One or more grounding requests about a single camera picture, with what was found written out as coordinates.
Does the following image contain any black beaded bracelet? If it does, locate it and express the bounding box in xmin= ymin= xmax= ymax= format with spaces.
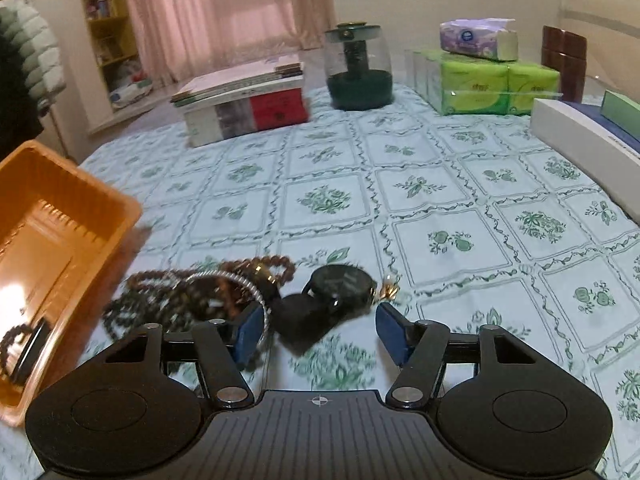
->
xmin=0 ymin=322 xmax=51 ymax=387

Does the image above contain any thick white red book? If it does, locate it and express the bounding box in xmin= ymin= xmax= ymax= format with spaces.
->
xmin=179 ymin=75 xmax=309 ymax=148

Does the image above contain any green tissue pack bundle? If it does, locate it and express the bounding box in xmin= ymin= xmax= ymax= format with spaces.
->
xmin=405 ymin=50 xmax=562 ymax=116

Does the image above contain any small gold earring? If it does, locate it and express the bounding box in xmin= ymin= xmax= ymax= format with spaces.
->
xmin=378 ymin=274 xmax=400 ymax=301

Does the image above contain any reddish brown bead necklace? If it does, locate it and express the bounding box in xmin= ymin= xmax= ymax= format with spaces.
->
xmin=124 ymin=253 xmax=298 ymax=291

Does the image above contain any green floral tablecloth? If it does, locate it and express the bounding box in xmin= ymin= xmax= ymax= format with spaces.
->
xmin=85 ymin=87 xmax=639 ymax=479

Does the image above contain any black puffer jacket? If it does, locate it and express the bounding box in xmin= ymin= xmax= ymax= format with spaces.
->
xmin=0 ymin=40 xmax=43 ymax=159

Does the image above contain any green glass humidifier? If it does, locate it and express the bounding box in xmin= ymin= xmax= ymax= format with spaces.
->
xmin=323 ymin=22 xmax=393 ymax=110

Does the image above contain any long white box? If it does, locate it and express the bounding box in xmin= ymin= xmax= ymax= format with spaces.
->
xmin=530 ymin=99 xmax=639 ymax=223

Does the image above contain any black wrist watch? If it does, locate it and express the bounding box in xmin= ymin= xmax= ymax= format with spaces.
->
xmin=270 ymin=264 xmax=376 ymax=346

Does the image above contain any long green box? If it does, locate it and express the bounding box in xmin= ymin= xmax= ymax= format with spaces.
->
xmin=601 ymin=90 xmax=640 ymax=140

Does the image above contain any plastic bag on sill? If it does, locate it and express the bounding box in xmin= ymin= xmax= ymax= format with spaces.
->
xmin=110 ymin=58 xmax=153 ymax=110

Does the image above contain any wooden bookshelf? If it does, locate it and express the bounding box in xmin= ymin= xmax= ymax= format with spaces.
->
xmin=82 ymin=0 xmax=139 ymax=91

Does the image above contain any pink curtain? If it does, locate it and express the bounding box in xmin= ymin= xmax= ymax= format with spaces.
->
xmin=128 ymin=0 xmax=336 ymax=84

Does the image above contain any dark wooden bead necklace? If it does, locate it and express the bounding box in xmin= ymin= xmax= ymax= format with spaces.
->
xmin=102 ymin=263 xmax=262 ymax=336

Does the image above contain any purple tissue pack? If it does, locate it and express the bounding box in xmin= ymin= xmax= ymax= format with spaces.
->
xmin=439 ymin=18 xmax=518 ymax=62

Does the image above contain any orange plastic tray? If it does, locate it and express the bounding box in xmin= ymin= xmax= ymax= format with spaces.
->
xmin=1 ymin=141 xmax=142 ymax=427

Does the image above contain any pink cover book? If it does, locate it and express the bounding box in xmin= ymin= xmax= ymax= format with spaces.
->
xmin=170 ymin=55 xmax=304 ymax=107

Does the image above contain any white pearl necklace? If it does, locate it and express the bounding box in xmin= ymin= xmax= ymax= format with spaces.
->
xmin=184 ymin=268 xmax=266 ymax=306

